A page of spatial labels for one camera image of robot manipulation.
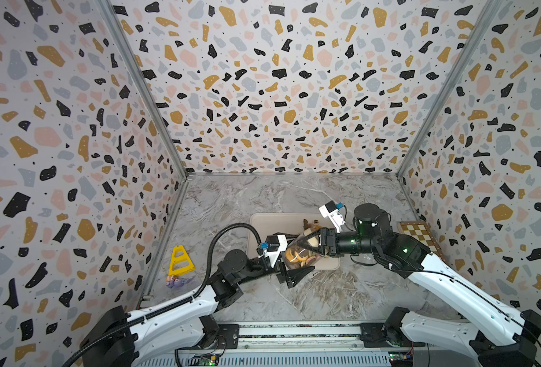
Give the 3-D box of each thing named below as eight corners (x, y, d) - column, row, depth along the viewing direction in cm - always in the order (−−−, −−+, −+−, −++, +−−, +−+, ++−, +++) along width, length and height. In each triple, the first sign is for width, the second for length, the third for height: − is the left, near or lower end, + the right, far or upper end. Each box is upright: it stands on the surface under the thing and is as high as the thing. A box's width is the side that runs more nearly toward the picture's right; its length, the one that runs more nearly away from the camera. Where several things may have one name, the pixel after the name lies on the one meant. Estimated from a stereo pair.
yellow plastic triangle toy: (170, 276, 89) (168, 274, 87) (174, 248, 96) (172, 246, 95) (194, 272, 90) (193, 270, 88) (197, 245, 98) (195, 242, 96)
